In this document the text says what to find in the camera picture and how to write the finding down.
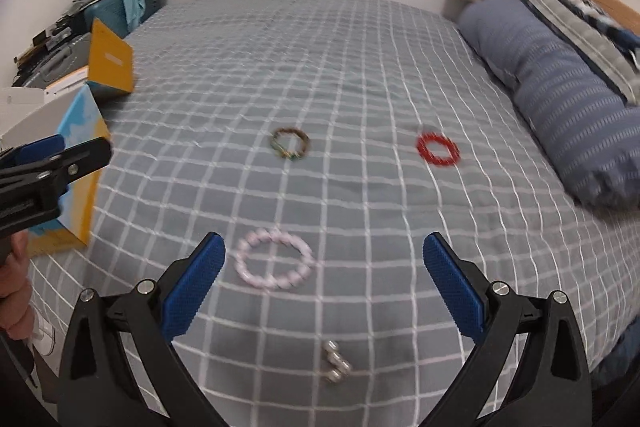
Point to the light blue cloth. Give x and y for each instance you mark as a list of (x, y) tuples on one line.
[(134, 11)]

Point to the grey case on desk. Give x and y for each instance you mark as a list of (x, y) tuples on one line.
[(65, 59)]

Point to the person's left hand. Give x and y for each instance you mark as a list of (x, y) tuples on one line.
[(17, 318)]

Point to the grey checked bed cover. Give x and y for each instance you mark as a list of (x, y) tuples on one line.
[(360, 126)]

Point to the dark patterned pillow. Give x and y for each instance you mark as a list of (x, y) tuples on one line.
[(591, 13)]

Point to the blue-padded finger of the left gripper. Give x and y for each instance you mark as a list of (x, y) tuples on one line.
[(32, 152)]

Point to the blue yellow jewelry box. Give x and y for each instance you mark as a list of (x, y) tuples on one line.
[(76, 118)]

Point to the wooden headboard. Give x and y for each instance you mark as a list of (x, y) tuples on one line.
[(622, 13)]

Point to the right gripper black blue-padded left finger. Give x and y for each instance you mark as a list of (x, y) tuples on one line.
[(97, 384)]

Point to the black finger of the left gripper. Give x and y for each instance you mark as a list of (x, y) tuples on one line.
[(75, 159)]

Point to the white pearl earrings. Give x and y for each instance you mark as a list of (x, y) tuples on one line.
[(340, 368)]

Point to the teal suitcase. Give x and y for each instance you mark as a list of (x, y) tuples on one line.
[(110, 13)]

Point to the grey checked pillow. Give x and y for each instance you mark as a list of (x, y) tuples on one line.
[(601, 54)]

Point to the blue striped bolster pillow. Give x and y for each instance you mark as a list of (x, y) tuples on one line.
[(589, 134)]

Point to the white cardboard box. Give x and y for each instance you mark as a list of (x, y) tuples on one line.
[(30, 106)]

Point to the yellow box lid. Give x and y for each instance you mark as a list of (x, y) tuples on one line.
[(110, 63)]

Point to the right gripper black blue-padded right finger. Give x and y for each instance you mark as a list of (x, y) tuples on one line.
[(551, 385)]

